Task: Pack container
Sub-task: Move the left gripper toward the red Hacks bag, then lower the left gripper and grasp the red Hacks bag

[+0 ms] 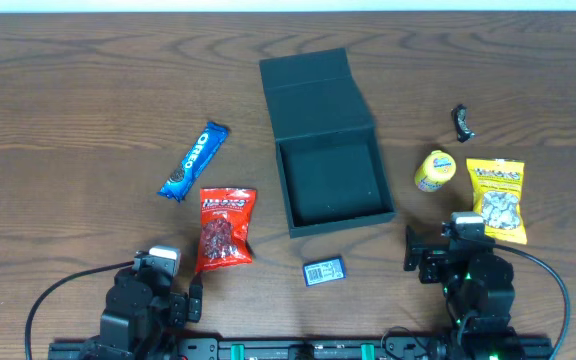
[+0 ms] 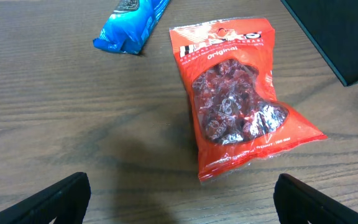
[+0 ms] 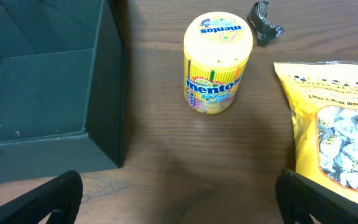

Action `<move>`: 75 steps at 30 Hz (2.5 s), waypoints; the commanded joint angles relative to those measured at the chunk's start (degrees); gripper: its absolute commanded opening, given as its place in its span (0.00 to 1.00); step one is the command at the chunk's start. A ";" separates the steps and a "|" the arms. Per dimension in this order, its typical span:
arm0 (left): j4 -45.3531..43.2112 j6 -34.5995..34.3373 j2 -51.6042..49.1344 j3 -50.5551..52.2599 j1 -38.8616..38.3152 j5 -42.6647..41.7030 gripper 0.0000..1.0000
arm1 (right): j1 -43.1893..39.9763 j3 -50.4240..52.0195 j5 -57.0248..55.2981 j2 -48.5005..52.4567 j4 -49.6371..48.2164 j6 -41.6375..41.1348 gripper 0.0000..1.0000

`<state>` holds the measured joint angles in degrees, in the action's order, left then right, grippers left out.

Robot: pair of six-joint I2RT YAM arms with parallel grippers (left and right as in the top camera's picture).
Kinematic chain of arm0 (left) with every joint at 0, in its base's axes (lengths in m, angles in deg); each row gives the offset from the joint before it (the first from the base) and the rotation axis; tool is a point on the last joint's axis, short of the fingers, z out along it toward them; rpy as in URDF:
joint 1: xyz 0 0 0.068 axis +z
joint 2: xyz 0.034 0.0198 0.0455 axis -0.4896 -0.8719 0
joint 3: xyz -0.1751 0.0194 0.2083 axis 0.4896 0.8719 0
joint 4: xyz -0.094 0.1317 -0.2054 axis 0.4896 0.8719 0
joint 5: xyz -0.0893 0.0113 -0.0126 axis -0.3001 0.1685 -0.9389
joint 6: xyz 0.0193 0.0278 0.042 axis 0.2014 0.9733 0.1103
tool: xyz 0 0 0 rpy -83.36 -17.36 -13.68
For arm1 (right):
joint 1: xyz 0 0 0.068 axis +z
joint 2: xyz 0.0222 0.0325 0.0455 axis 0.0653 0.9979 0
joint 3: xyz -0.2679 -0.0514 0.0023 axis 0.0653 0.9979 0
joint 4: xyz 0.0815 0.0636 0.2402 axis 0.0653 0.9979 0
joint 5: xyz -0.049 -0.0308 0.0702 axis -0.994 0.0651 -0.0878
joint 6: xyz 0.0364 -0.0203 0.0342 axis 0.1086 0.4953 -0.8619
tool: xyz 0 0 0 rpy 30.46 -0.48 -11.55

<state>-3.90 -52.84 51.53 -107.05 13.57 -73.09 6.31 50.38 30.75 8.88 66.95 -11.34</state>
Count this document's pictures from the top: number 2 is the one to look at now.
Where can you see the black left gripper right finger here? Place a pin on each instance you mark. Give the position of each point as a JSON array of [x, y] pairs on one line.
[[298, 203]]

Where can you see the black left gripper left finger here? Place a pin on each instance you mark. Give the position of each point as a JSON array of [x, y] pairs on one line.
[[63, 202]]

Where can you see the red Hacks candy bag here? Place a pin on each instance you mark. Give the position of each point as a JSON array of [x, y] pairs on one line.
[[226, 66]]

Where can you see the blue Oreo cookie pack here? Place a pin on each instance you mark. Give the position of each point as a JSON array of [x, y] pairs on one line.
[[130, 25]]

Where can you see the dark green open box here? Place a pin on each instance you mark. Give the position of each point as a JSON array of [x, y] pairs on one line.
[[332, 27]]

